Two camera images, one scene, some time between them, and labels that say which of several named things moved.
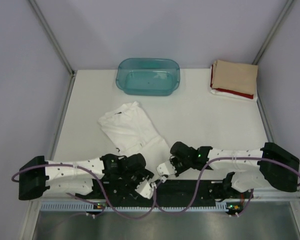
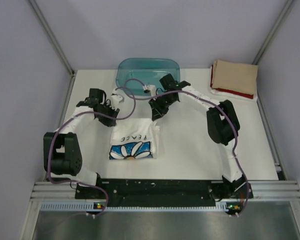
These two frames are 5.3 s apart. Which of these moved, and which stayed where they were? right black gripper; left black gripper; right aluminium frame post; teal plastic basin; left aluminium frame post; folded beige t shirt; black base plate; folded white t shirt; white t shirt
Moved: left black gripper; right black gripper; white t shirt
Stayed: folded white t shirt; folded beige t shirt; right aluminium frame post; black base plate; left aluminium frame post; teal plastic basin
